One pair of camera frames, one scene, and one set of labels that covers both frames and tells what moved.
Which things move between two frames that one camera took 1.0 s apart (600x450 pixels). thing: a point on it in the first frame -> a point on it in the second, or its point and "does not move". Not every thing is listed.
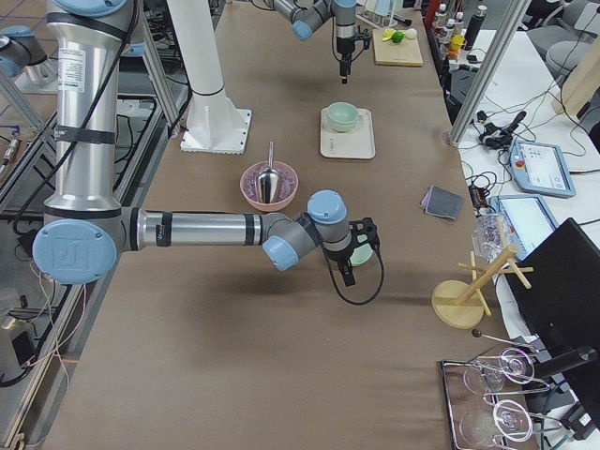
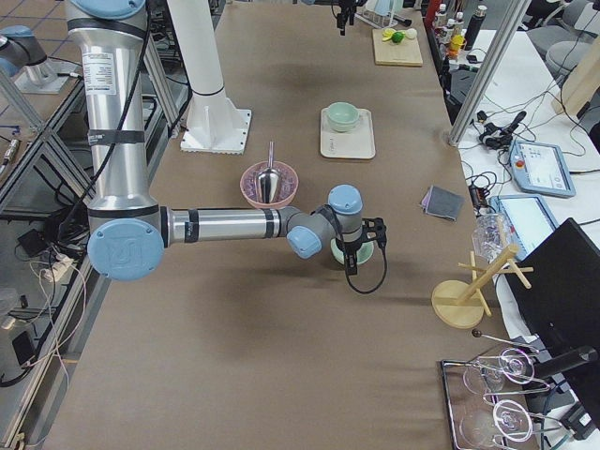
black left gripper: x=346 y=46 -> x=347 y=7
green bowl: x=342 y=113 does not move
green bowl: x=360 y=255 does not move
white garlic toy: x=411 y=33 does not move
